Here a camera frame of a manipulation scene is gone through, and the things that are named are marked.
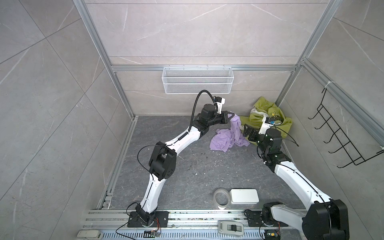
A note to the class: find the grey handheld device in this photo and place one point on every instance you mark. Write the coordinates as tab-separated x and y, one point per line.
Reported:
231	228

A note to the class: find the purple cloth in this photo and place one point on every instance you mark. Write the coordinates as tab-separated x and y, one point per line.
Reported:
227	138

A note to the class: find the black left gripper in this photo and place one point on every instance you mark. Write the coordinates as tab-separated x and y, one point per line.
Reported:
226	117

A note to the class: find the white wire mesh basket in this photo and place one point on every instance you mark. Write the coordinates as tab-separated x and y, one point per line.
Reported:
192	80

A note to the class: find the white power adapter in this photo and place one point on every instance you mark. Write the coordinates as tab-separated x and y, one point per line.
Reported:
89	234

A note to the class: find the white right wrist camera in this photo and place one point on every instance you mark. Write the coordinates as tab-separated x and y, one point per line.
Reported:
267	123

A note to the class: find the green cloth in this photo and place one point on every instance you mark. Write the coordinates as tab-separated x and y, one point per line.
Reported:
264	108

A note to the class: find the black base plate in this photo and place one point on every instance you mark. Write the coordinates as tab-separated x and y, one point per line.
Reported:
255	219
162	220

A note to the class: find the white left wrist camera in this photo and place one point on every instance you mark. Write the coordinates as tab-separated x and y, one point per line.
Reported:
218	103

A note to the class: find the black wire hook rack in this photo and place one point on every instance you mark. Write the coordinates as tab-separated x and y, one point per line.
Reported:
340	136

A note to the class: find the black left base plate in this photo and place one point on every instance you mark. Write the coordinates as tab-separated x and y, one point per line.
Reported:
162	220

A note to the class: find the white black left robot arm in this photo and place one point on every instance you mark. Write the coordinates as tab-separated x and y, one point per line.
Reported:
163	160

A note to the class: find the clear tape roll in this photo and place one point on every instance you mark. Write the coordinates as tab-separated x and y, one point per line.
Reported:
221	198

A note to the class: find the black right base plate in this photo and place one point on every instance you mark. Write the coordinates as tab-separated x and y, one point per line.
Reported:
255	219

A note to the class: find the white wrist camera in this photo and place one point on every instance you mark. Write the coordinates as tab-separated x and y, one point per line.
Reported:
267	123
218	103

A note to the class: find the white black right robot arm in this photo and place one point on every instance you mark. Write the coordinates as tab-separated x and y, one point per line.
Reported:
325	219

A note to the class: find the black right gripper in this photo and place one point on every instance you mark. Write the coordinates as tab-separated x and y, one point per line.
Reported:
255	132

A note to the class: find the white rectangular box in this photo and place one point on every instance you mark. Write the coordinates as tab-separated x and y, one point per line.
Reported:
244	196

